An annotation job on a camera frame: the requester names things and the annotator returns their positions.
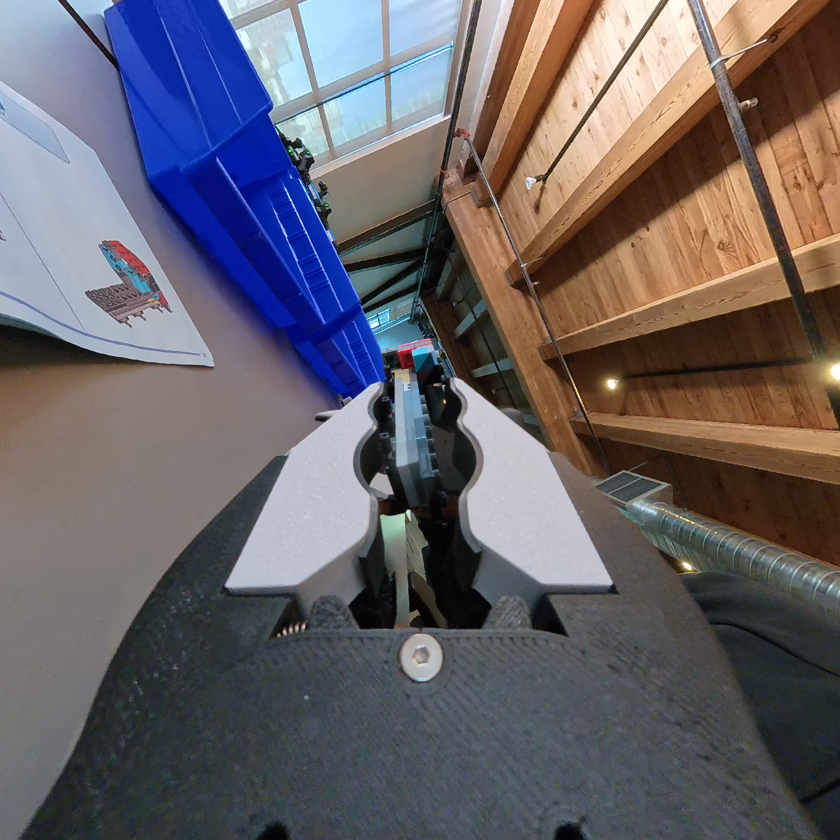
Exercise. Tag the grey desk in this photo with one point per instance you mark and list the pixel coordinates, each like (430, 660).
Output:
(131, 525)

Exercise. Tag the blue plastic bin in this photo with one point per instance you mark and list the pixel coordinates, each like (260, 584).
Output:
(210, 131)
(341, 341)

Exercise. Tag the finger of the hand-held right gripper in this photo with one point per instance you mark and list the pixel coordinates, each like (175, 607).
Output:
(380, 485)
(328, 415)

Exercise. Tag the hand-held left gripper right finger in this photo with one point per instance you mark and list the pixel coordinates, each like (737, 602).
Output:
(538, 525)

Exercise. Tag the instruction booklet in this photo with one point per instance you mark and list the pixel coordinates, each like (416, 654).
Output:
(65, 229)

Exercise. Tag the person's black jacket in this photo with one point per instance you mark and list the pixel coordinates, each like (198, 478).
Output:
(774, 689)

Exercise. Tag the white ceiling bulb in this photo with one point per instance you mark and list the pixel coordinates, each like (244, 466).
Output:
(530, 182)

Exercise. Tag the long black toy brick assembly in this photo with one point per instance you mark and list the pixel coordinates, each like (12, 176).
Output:
(410, 453)

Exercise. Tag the person's right hand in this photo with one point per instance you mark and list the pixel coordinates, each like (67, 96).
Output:
(387, 506)

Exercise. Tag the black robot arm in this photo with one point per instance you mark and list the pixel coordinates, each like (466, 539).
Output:
(323, 207)
(295, 154)

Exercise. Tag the large window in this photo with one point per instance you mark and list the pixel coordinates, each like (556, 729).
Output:
(341, 65)

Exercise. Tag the ceiling vent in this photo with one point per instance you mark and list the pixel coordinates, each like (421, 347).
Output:
(630, 485)

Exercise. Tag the silver air duct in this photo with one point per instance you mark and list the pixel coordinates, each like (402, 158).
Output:
(735, 551)

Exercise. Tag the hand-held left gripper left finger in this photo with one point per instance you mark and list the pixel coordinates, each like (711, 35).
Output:
(302, 525)

